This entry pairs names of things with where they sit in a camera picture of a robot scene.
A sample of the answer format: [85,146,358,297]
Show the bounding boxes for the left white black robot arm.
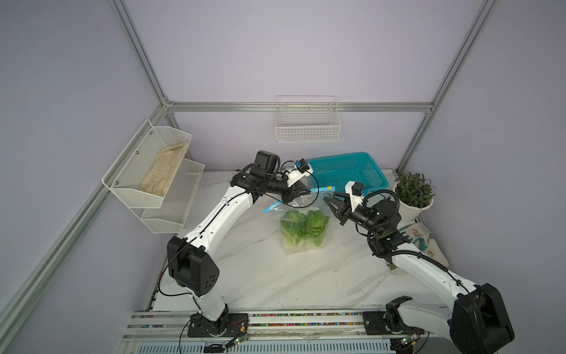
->
[166,150,313,327]

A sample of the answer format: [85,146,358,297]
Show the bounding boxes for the teal plastic basket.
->
[309,152,389,193]

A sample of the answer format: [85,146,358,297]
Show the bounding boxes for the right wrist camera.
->
[345,181,365,210]

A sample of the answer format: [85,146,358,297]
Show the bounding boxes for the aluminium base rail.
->
[118,309,439,353]

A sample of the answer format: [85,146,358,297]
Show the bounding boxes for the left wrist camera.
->
[285,159,313,187]

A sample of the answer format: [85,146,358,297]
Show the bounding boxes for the white wire wall basket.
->
[275,95,341,143]

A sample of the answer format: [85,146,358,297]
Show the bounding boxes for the aluminium frame profile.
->
[1,1,499,351]

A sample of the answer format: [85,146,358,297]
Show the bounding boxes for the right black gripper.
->
[326,191,383,236]

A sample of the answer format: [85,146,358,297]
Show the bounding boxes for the beige cloth in shelf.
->
[138,142,190,197]

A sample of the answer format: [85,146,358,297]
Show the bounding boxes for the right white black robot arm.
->
[324,184,515,353]

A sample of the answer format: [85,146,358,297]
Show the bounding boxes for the white two-tier mesh shelf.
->
[102,120,204,234]

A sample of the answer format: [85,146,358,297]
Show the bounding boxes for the potted green plant white pot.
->
[393,173,435,223]

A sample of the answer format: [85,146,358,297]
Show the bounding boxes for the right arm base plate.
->
[362,311,425,336]

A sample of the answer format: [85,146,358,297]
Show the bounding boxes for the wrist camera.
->
[285,159,313,187]
[345,181,365,210]

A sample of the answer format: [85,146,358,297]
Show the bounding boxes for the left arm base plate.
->
[186,313,249,338]

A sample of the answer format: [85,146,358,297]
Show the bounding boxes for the clear zip-top bag blue seal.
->
[263,186,335,254]

